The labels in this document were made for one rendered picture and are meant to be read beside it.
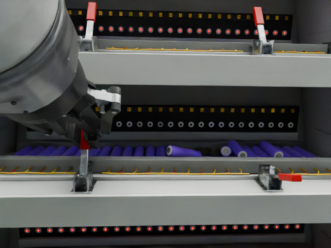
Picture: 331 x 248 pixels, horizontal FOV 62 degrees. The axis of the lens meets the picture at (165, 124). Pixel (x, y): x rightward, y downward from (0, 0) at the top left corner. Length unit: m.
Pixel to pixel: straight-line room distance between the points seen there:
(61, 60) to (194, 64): 0.26
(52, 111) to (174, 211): 0.23
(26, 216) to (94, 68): 0.22
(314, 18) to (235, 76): 0.29
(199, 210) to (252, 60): 0.23
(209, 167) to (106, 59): 0.23
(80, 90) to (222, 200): 0.25
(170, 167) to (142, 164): 0.05
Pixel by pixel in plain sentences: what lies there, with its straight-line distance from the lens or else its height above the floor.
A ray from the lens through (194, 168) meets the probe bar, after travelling 0.45.
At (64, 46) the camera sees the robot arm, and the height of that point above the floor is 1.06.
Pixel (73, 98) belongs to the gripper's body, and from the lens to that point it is 0.23.
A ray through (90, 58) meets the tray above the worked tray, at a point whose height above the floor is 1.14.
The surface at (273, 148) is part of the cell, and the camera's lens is 0.51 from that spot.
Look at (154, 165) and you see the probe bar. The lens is 0.44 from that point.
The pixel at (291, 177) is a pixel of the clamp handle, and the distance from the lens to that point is 0.37.
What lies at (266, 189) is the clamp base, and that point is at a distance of 0.42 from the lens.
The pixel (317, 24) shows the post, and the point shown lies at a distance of 0.66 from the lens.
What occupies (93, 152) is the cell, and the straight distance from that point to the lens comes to 0.50.
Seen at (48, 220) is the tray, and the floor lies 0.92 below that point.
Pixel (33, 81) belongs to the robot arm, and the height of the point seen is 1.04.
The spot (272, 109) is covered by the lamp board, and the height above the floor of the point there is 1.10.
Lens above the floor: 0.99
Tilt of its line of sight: 8 degrees up
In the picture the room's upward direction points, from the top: straight up
